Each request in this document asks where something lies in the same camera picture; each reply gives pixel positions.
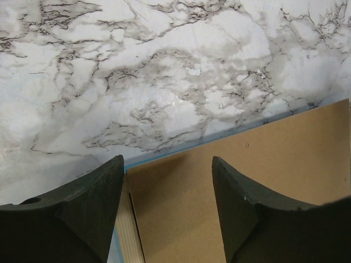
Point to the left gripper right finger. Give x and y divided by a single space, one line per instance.
259 224

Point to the brown cardboard backing board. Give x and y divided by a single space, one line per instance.
319 160

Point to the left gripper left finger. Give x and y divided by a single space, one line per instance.
72 223

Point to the blue wooden photo frame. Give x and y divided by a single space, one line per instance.
126 233

